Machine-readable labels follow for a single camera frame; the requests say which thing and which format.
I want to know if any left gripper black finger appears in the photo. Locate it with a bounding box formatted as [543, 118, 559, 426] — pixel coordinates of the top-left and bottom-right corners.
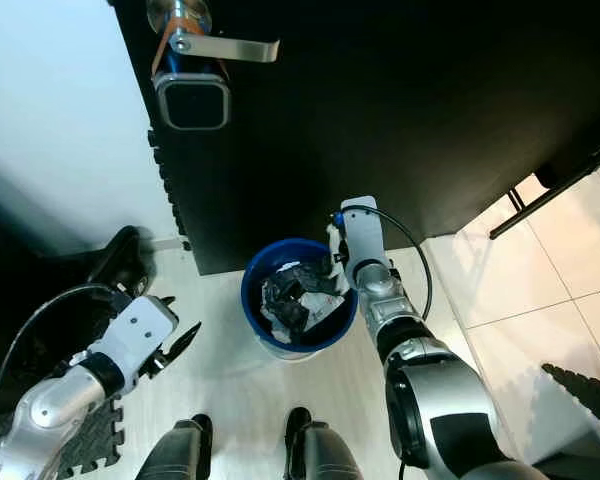
[162, 322, 203, 373]

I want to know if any white paper waste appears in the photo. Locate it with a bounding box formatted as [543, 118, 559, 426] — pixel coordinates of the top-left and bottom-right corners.
[288, 290, 351, 346]

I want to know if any black crumpled plastic bag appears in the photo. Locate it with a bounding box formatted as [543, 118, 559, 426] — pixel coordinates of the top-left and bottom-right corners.
[258, 260, 336, 336]

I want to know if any blue waste bin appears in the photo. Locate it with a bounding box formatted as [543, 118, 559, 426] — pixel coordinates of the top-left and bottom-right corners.
[240, 237, 359, 362]

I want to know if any robot's dark left leg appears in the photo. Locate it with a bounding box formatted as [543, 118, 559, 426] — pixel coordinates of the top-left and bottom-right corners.
[140, 413, 211, 480]

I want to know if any robot's dark leg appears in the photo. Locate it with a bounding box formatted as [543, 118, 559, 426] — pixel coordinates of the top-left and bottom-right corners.
[285, 407, 361, 480]
[140, 413, 211, 480]

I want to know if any black shoe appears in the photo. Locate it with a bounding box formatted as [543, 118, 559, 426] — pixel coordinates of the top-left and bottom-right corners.
[90, 225, 141, 296]

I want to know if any black foam puzzle mat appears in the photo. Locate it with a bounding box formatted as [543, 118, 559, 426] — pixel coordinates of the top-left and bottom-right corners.
[0, 230, 131, 480]
[540, 362, 600, 431]

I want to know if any black bumpy door edge strip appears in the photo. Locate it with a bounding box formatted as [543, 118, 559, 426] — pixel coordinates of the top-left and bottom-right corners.
[148, 125, 191, 251]

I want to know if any black door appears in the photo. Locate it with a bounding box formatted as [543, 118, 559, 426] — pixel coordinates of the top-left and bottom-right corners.
[110, 0, 600, 277]

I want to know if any robot's dark right leg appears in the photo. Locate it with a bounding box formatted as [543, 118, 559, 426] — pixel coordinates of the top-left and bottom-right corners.
[285, 407, 361, 480]

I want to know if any black metal rack leg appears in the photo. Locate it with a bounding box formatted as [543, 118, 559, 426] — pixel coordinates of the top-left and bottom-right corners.
[488, 130, 600, 241]

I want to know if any black silver-framed door lock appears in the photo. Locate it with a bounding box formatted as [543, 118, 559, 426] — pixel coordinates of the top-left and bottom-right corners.
[155, 68, 231, 132]

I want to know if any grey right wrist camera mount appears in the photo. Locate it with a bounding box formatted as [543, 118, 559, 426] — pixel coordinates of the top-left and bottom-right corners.
[340, 196, 386, 286]

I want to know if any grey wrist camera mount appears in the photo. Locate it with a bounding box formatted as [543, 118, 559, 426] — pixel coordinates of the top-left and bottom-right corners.
[112, 295, 181, 376]
[340, 196, 386, 286]

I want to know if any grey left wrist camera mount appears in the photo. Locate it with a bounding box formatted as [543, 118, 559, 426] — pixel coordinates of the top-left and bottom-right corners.
[112, 295, 181, 376]

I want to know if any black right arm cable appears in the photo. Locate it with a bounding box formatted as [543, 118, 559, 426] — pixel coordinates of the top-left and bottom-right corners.
[335, 205, 433, 321]

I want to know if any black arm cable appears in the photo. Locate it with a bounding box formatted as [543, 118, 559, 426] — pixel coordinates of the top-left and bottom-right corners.
[0, 283, 141, 461]
[335, 205, 433, 321]

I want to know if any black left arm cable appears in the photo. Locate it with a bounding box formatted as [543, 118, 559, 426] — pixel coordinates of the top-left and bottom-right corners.
[0, 283, 141, 461]

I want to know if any silver door lever handle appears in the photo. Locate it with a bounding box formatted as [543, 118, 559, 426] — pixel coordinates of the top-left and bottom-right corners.
[146, 0, 281, 65]

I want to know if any orange strap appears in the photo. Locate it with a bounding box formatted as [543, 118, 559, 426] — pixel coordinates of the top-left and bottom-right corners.
[152, 18, 203, 81]

